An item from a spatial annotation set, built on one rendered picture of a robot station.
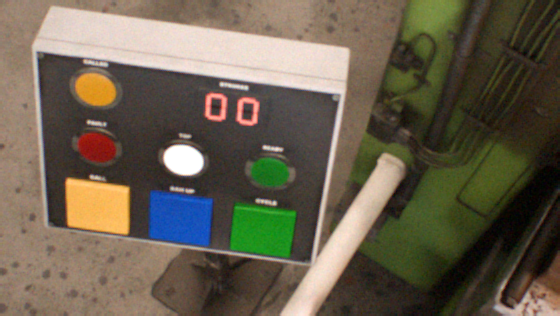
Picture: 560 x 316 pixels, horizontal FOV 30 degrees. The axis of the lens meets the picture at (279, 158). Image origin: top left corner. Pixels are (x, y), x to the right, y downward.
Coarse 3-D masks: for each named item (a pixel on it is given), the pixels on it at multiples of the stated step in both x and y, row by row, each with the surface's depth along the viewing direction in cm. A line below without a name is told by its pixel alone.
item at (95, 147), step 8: (88, 136) 120; (96, 136) 120; (104, 136) 120; (80, 144) 121; (88, 144) 121; (96, 144) 121; (104, 144) 121; (112, 144) 121; (88, 152) 122; (96, 152) 122; (104, 152) 122; (112, 152) 121; (96, 160) 123; (104, 160) 122
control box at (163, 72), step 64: (64, 64) 114; (128, 64) 113; (192, 64) 113; (256, 64) 115; (320, 64) 116; (64, 128) 120; (128, 128) 119; (192, 128) 118; (256, 128) 117; (320, 128) 116; (64, 192) 127; (192, 192) 125; (256, 192) 124; (320, 192) 123; (256, 256) 131
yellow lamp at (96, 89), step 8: (80, 80) 115; (88, 80) 115; (96, 80) 115; (104, 80) 115; (80, 88) 116; (88, 88) 116; (96, 88) 115; (104, 88) 115; (112, 88) 115; (80, 96) 117; (88, 96) 116; (96, 96) 116; (104, 96) 116; (112, 96) 116; (96, 104) 117; (104, 104) 117
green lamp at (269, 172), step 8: (264, 160) 120; (272, 160) 120; (256, 168) 121; (264, 168) 121; (272, 168) 120; (280, 168) 120; (256, 176) 122; (264, 176) 121; (272, 176) 121; (280, 176) 121; (288, 176) 121; (264, 184) 122; (272, 184) 122; (280, 184) 122
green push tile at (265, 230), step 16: (240, 208) 125; (256, 208) 125; (272, 208) 125; (240, 224) 127; (256, 224) 126; (272, 224) 126; (288, 224) 126; (240, 240) 128; (256, 240) 128; (272, 240) 128; (288, 240) 127; (288, 256) 129
